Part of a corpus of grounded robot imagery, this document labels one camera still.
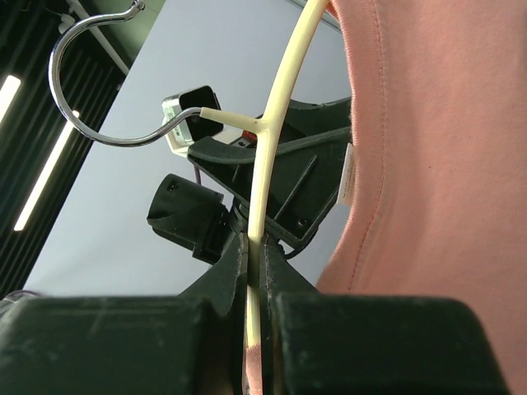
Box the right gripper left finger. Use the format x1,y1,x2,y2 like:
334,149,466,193
1,235,248,394

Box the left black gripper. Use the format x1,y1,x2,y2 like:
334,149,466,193
186,96,353,252

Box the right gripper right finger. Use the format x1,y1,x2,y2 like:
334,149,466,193
259,237,509,394

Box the pink t shirt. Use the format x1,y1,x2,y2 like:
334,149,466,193
317,1,526,394

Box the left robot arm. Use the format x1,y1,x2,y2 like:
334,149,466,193
147,98,351,264

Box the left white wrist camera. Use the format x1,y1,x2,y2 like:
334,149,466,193
161,85,240,156

